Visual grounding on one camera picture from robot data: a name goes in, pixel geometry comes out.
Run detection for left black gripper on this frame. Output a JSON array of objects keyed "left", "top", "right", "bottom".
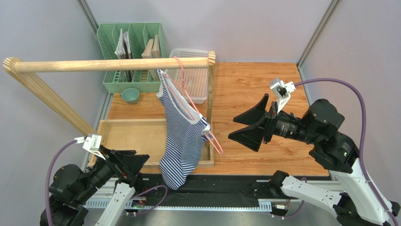
[{"left": 76, "top": 143, "right": 150, "bottom": 202}]

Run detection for pink wire hanger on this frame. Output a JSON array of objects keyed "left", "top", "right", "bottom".
[{"left": 162, "top": 56, "right": 224, "bottom": 155}]

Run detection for blue white striped tank top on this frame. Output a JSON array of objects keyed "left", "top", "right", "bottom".
[{"left": 156, "top": 69, "right": 210, "bottom": 190}]

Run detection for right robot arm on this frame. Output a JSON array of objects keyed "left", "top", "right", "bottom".
[{"left": 228, "top": 94, "right": 401, "bottom": 226}]

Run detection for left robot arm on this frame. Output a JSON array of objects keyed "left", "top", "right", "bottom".
[{"left": 40, "top": 147, "right": 150, "bottom": 226}]

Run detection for small teal bowl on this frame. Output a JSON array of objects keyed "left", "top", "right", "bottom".
[{"left": 120, "top": 88, "right": 140, "bottom": 104}]

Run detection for white perforated plastic basket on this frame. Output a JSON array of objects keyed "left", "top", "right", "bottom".
[{"left": 169, "top": 48, "right": 209, "bottom": 104}]

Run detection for papers in organizer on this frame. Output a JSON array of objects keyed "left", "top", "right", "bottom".
[{"left": 114, "top": 28, "right": 133, "bottom": 83}]

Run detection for wooden boards in organizer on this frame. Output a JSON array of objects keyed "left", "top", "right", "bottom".
[{"left": 141, "top": 34, "right": 162, "bottom": 81}]

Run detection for green plastic file organizer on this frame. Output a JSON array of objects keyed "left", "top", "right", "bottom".
[{"left": 96, "top": 23, "right": 168, "bottom": 93}]

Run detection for wooden clothes rack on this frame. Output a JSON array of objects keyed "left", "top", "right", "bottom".
[{"left": 2, "top": 51, "right": 217, "bottom": 168}]

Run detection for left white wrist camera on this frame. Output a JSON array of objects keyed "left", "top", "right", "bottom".
[{"left": 74, "top": 133, "right": 106, "bottom": 160}]

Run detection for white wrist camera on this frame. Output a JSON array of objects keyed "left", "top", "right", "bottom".
[
  {"left": 269, "top": 78, "right": 296, "bottom": 113},
  {"left": 74, "top": 133, "right": 106, "bottom": 160}
]

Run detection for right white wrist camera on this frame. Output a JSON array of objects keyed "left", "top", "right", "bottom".
[{"left": 269, "top": 78, "right": 296, "bottom": 113}]

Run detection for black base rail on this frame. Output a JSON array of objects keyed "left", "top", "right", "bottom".
[{"left": 84, "top": 173, "right": 333, "bottom": 217}]

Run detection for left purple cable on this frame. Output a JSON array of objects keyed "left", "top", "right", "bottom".
[{"left": 45, "top": 139, "right": 79, "bottom": 226}]

